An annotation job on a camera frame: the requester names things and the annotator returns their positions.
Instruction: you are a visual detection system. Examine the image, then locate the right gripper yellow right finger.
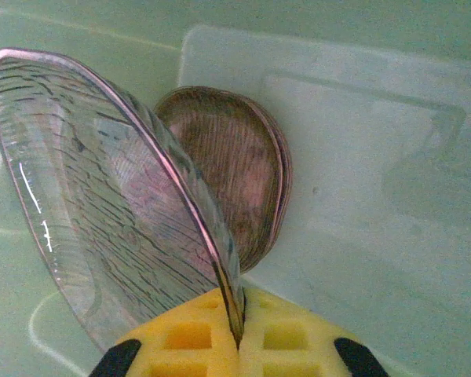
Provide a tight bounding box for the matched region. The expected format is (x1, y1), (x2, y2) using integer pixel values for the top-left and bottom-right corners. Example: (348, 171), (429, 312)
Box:
(238, 286), (389, 377)

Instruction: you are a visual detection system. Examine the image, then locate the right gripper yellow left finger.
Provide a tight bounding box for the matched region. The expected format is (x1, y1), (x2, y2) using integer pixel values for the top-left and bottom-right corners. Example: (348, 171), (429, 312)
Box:
(88, 288), (240, 377)

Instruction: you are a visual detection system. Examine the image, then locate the amber plastic plate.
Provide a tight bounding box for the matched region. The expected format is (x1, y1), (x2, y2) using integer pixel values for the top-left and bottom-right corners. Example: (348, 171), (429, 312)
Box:
(219, 88), (294, 272)

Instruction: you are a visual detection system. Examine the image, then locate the smoky grey plastic plate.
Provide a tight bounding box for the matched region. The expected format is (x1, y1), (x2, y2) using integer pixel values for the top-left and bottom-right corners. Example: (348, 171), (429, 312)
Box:
(153, 85), (283, 274)

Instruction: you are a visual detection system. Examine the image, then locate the pink plastic plate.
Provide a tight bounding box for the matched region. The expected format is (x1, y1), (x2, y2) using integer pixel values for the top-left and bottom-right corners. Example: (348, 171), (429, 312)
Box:
(0, 47), (247, 353)

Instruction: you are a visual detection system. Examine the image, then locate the green plastic bin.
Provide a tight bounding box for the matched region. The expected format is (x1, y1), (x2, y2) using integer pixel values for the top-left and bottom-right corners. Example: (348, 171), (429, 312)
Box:
(0, 0), (471, 377)

